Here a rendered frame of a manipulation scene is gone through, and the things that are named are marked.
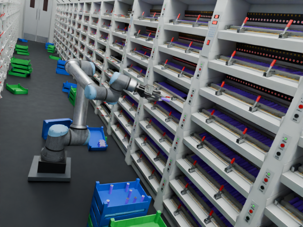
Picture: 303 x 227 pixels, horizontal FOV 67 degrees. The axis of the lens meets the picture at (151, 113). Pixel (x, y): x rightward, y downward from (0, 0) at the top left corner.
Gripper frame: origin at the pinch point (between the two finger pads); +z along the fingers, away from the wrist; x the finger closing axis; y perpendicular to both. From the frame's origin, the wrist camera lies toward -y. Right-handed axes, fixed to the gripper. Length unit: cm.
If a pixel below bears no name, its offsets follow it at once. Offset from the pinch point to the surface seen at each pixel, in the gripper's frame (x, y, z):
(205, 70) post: 22.2, 20.7, 17.8
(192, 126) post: -10.5, -0.3, 29.0
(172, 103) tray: 4.7, -15.6, 14.5
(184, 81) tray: 19.0, 0.2, 13.1
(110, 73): 61, -164, -41
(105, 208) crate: -77, 13, -14
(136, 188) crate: -63, -10, 5
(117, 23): 127, -147, -55
